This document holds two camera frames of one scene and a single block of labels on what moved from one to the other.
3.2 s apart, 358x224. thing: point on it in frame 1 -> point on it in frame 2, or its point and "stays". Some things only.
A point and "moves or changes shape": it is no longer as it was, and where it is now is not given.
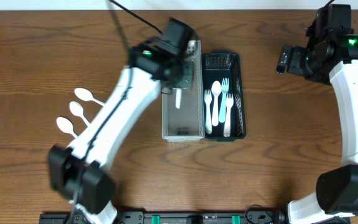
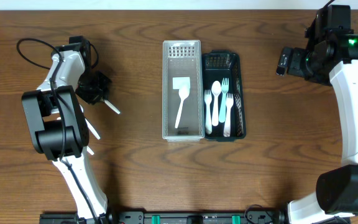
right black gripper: (295, 59) stays
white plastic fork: (208, 124) stays
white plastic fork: (229, 102) stays
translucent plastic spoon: (178, 98) moves or changes shape
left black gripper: (184, 78) -> (95, 90)
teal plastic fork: (224, 88) stays
